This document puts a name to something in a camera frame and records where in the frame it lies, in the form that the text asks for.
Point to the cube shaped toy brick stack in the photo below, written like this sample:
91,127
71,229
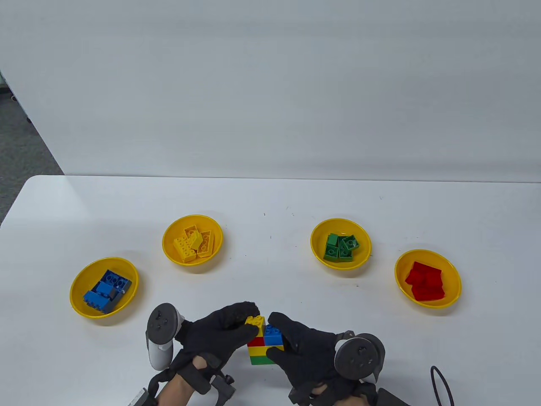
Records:
260,351

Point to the yellow long toy brick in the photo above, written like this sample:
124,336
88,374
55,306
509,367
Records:
184,249
207,246

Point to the red square toy brick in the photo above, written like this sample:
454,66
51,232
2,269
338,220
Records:
422,267
434,277
413,278

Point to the blue square toy brick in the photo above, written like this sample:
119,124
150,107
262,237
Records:
103,288

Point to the person's left forearm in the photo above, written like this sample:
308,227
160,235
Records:
177,391

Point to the yellow plastic bowl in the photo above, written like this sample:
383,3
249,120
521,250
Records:
211,228
448,262
319,245
82,279

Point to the yellow square toy brick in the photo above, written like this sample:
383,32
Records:
195,240
191,231

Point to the grey hand controller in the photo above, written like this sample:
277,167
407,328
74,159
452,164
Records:
359,357
162,325

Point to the person's left hand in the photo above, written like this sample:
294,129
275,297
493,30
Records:
215,334

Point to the red long toy brick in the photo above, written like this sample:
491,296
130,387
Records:
430,292

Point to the black left wrist camera unit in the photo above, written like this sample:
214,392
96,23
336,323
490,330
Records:
138,397

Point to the blue long toy brick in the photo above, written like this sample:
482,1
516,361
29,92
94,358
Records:
117,280
95,300
115,299

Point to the green long toy brick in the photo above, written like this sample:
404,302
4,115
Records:
346,253

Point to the grey right wrist camera unit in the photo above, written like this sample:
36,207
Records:
393,399

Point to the person's right hand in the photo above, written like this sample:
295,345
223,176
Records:
308,355

